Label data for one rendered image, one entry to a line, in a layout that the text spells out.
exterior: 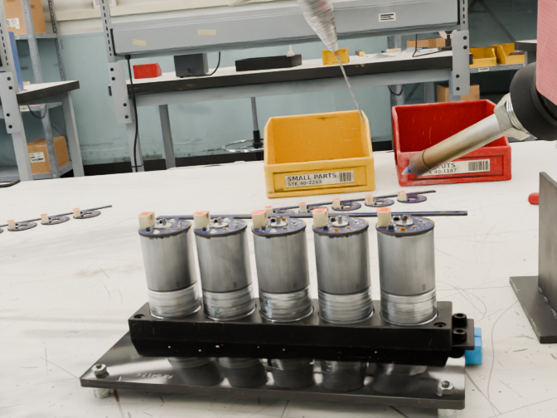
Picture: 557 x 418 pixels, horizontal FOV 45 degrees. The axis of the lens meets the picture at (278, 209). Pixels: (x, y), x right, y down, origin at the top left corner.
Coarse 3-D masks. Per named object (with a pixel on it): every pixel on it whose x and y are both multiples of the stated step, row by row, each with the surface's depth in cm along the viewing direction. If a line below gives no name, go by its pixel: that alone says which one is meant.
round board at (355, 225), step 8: (336, 216) 30; (328, 224) 30; (352, 224) 30; (360, 224) 29; (368, 224) 29; (320, 232) 29; (328, 232) 29; (336, 232) 29; (344, 232) 28; (352, 232) 29
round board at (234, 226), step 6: (216, 222) 32; (228, 222) 32; (234, 222) 31; (240, 222) 31; (246, 222) 31; (204, 228) 31; (210, 228) 31; (222, 228) 31; (228, 228) 31; (234, 228) 31; (240, 228) 30; (198, 234) 30; (204, 234) 30; (210, 234) 30; (216, 234) 30; (222, 234) 30; (228, 234) 30
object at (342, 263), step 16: (336, 224) 30; (320, 240) 29; (336, 240) 29; (352, 240) 29; (368, 240) 29; (320, 256) 29; (336, 256) 29; (352, 256) 29; (368, 256) 30; (320, 272) 30; (336, 272) 29; (352, 272) 29; (368, 272) 30; (320, 288) 30; (336, 288) 29; (352, 288) 29; (368, 288) 30; (320, 304) 30; (336, 304) 29; (352, 304) 29; (368, 304) 30; (336, 320) 30; (352, 320) 30
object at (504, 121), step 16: (496, 112) 21; (512, 112) 21; (480, 128) 23; (496, 128) 22; (512, 128) 21; (448, 144) 24; (464, 144) 23; (480, 144) 23; (416, 160) 26; (432, 160) 25; (448, 160) 25
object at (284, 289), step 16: (272, 224) 30; (256, 240) 30; (272, 240) 29; (288, 240) 29; (304, 240) 30; (256, 256) 30; (272, 256) 30; (288, 256) 30; (304, 256) 30; (272, 272) 30; (288, 272) 30; (304, 272) 30; (272, 288) 30; (288, 288) 30; (304, 288) 30; (272, 304) 30; (288, 304) 30; (304, 304) 30; (272, 320) 30; (288, 320) 30
